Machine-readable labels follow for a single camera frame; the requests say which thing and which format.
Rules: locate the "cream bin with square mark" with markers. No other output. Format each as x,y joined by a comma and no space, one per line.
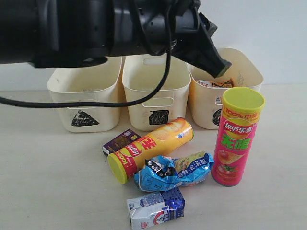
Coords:
141,75

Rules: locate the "yellow Lay's chip can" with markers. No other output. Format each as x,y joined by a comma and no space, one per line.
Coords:
127,161

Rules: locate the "pink Lay's chip can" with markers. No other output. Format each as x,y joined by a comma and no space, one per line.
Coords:
240,114

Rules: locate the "purple chocolate box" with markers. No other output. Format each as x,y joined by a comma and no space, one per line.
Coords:
126,137

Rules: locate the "cream bin with circle mark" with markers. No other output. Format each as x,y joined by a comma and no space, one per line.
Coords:
205,102

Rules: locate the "blue white milk carton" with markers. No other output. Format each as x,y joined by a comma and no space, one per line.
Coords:
155,208

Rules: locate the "blue instant noodle bag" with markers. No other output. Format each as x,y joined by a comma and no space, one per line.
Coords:
163,173

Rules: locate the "orange white snack bag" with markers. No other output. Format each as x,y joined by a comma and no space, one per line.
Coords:
213,84

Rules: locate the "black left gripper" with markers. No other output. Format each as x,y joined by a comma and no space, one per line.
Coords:
178,28

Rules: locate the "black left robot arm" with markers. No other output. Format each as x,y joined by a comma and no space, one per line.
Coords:
82,33

